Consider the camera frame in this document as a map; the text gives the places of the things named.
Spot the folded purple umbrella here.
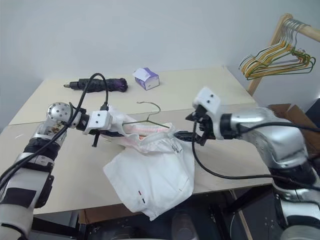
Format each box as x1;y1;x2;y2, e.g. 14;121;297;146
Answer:
63;77;129;94

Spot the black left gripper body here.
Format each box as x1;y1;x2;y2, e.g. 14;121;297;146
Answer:
91;132;101;148

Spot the olive wire hanger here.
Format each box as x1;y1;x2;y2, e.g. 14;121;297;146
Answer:
121;101;176;132

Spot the open brown cardboard box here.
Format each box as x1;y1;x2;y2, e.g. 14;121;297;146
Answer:
268;103;320;133

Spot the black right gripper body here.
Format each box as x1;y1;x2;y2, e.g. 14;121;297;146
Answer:
192;106;216;146

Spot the thin wooden stick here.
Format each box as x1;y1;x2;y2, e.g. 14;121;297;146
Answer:
231;189;252;240

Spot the purple white tissue box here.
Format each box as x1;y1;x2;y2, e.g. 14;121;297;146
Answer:
132;67;161;91

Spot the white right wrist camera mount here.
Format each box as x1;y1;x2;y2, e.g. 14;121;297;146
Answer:
192;86;222;116

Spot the wooden clothes rack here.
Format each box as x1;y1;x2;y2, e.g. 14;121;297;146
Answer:
246;14;320;97

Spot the white shirt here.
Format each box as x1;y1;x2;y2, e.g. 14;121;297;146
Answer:
102;104;196;222

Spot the dark rounded shape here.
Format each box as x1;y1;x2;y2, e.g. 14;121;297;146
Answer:
109;226;141;240
172;209;197;240

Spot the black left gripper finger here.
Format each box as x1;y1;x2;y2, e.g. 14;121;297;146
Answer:
100;132;124;139

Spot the brown cardboard under table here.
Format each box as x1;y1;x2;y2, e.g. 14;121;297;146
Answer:
78;208;146;225

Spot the bunch of coloured hangers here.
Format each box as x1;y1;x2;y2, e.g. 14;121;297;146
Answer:
242;21;307;78

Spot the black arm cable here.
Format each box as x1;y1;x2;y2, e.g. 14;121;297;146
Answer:
191;117;320;191
0;72;110;193

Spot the black table frame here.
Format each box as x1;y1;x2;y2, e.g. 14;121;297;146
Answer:
32;189;276;240

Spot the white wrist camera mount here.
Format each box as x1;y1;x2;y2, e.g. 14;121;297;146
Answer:
192;86;222;116
83;110;113;136

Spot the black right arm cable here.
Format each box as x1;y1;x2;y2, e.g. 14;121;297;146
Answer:
191;117;320;191

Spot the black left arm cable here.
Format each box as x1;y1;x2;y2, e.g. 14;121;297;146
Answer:
0;72;110;193

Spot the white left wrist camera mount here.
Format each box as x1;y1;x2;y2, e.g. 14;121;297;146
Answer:
83;110;113;136

